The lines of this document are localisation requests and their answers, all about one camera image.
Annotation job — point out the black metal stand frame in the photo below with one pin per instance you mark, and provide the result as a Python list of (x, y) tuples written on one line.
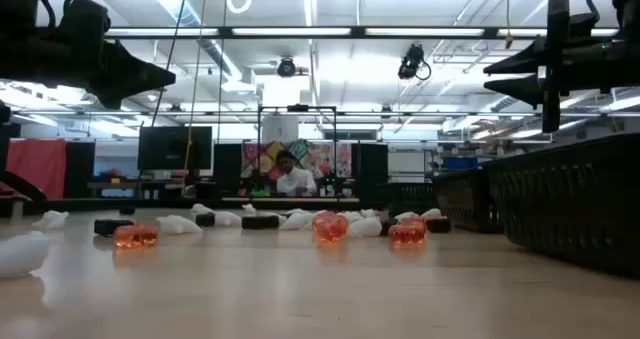
[(297, 108)]

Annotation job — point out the black metal table frame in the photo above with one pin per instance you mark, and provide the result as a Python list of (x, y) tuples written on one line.
[(75, 205)]

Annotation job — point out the black plastic mesh basket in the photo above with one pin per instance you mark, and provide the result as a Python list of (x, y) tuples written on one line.
[(575, 204), (465, 199), (407, 196)]

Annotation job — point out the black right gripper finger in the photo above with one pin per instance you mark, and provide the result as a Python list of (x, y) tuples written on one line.
[(530, 59), (525, 90)]

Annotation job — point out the white box fixture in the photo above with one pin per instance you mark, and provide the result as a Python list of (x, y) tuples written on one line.
[(280, 129)]

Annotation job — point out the black flat monitor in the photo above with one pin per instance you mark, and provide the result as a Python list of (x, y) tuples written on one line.
[(165, 149)]

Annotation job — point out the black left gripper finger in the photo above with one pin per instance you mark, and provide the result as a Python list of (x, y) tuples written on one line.
[(130, 71), (112, 96)]

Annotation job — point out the black curved bracket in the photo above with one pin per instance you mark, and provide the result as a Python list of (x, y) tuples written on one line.
[(20, 184)]

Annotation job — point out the person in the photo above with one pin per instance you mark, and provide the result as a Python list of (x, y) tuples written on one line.
[(296, 181)]

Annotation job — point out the black upright panel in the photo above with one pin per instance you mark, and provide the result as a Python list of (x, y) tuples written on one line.
[(80, 169), (227, 169), (370, 169)]

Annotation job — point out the black plastic bat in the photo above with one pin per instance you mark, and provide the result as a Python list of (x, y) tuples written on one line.
[(127, 211), (205, 219), (387, 226), (110, 227), (439, 225), (260, 222)]

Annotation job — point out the white plastic ghost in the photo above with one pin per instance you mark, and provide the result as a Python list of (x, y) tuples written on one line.
[(50, 220), (227, 219), (431, 213), (366, 227), (370, 212), (200, 209), (20, 254), (298, 211), (352, 216), (297, 221), (405, 215), (177, 225), (248, 209)]

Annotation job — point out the colourful patterned wall panel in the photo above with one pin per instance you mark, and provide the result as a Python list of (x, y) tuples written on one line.
[(325, 156)]

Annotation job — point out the grey metal post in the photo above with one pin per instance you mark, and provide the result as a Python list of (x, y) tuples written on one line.
[(17, 209)]

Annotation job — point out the black overhead light bar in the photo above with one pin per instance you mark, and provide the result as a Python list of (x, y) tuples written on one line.
[(225, 31)]

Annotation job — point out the dark background desk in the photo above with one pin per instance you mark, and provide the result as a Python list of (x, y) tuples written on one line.
[(125, 184)]

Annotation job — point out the black round ceiling camera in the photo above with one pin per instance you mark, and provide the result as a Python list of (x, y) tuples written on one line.
[(286, 68)]

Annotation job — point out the red curtain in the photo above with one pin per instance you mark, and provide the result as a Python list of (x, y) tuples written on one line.
[(37, 166)]

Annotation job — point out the blue storage bin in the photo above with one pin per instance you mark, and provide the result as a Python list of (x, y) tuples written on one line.
[(460, 163)]

